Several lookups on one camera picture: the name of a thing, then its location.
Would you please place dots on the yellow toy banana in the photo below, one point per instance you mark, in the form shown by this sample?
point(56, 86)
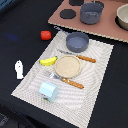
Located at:
point(48, 62)

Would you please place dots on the red toy tomato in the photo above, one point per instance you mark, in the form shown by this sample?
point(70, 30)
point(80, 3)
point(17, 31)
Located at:
point(45, 35)

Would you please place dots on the white toy bottle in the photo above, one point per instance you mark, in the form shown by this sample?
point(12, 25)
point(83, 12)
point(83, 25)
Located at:
point(19, 69)

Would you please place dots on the beige wooden plate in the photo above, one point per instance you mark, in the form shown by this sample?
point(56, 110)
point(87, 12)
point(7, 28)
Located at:
point(68, 66)

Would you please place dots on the beige woven placemat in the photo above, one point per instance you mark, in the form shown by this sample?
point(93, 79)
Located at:
point(71, 104)

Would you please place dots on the grey toy pan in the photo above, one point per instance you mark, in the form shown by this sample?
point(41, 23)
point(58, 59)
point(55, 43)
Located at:
point(77, 41)

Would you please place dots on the light blue milk carton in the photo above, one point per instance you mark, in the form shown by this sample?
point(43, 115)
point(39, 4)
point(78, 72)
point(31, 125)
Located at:
point(48, 91)

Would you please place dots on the black stove burner disc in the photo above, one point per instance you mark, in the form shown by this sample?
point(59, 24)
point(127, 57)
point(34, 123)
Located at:
point(67, 14)

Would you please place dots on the pink toy stove board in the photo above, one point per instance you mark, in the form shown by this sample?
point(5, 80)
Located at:
point(106, 27)

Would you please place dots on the grey pot on stove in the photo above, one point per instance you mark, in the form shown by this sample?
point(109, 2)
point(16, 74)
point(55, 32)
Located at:
point(90, 12)

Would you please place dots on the black rear burner disc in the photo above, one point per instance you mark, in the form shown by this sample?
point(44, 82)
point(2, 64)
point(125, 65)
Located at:
point(76, 2)

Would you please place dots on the beige bowl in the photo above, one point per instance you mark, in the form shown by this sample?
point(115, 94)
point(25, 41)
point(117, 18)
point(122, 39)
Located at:
point(122, 14)

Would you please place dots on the wooden handled toy fork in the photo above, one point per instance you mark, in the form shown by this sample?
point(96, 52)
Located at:
point(66, 80)

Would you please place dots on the wooden handled toy knife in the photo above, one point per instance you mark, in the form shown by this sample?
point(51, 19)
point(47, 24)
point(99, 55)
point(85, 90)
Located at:
point(79, 56)

